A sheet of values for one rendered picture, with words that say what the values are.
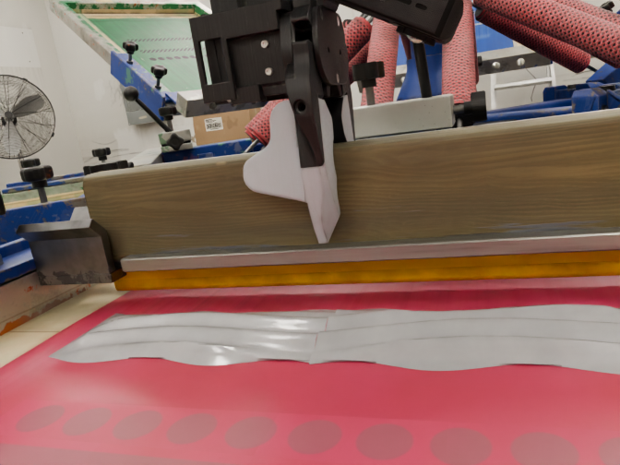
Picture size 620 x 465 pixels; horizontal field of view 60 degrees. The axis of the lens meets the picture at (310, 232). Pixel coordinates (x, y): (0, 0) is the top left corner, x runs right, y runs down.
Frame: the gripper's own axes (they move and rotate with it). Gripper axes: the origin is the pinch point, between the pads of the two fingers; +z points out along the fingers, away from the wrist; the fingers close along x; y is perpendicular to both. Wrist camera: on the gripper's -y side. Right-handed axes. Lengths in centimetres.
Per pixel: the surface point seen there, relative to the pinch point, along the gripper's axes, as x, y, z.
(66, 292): 0.2, 25.3, 5.0
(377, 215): 1.3, -2.7, 0.0
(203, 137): -367, 212, 6
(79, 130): -413, 374, -14
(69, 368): 11.8, 14.9, 5.7
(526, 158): 1.3, -11.9, -2.8
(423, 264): 0.3, -5.3, 3.8
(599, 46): -59, -27, -10
